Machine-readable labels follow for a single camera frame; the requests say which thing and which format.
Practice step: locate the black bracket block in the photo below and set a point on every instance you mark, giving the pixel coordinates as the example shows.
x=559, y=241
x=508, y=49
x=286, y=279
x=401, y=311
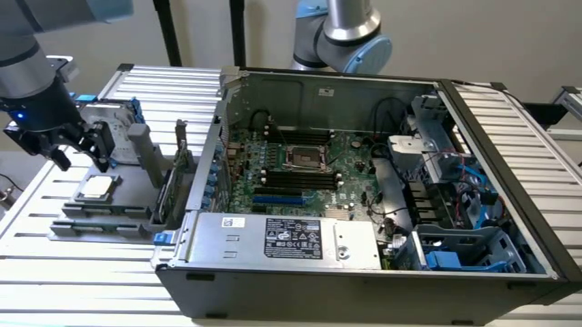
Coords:
x=544, y=113

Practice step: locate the metal drive cage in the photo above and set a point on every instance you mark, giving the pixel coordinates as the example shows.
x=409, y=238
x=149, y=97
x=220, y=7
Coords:
x=425, y=136

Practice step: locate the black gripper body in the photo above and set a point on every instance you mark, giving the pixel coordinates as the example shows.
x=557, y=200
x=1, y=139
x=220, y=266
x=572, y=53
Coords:
x=46, y=109

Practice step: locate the hard disk with blue bracket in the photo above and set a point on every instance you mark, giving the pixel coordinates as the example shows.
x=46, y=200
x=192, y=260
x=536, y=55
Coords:
x=119, y=133

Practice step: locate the black open PC case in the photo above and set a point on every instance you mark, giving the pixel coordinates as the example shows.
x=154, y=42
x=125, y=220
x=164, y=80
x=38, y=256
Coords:
x=346, y=293

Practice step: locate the black RAM slot bank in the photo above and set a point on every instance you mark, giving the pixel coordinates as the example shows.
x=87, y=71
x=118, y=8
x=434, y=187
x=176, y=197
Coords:
x=298, y=136
x=302, y=178

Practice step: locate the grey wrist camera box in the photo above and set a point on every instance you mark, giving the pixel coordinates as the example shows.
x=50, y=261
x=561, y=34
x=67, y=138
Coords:
x=65, y=68

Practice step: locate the silver power supply unit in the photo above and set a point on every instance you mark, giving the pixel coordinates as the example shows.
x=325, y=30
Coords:
x=254, y=242

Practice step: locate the grey parts rack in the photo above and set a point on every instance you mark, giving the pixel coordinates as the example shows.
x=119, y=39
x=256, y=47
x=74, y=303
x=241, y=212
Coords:
x=137, y=211

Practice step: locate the black expansion slot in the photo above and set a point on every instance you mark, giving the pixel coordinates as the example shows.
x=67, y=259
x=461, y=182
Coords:
x=277, y=191

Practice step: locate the silver square CPU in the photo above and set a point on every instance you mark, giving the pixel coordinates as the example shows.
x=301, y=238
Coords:
x=98, y=186

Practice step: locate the grey disk bay with blue clips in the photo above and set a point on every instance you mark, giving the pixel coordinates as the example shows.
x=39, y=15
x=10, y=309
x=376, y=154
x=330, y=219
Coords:
x=469, y=248

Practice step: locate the blue case latch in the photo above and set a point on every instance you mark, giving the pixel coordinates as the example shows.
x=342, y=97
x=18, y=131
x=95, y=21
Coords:
x=164, y=237

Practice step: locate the silver chipset heatsink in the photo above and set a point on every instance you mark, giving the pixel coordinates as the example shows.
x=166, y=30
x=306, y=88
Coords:
x=338, y=214

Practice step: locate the green motherboard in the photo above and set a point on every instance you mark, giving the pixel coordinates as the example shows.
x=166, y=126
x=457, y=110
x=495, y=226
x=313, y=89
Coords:
x=350, y=190

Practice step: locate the aluminium frame profile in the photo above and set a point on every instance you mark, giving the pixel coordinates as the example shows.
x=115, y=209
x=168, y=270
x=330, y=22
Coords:
x=568, y=102

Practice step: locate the green graphics card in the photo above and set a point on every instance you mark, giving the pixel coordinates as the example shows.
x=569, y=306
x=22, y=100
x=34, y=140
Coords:
x=178, y=170

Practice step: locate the metal CPU socket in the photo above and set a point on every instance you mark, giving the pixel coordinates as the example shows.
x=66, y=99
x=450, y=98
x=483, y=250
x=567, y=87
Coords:
x=306, y=158

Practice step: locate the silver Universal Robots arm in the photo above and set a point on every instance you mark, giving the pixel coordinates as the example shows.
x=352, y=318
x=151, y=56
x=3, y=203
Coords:
x=27, y=64

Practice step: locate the black stand pole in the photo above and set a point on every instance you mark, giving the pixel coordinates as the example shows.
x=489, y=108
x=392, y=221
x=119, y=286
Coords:
x=169, y=34
x=238, y=34

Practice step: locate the blue expansion slot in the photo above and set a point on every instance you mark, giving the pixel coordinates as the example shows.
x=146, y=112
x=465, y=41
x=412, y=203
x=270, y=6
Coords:
x=278, y=201

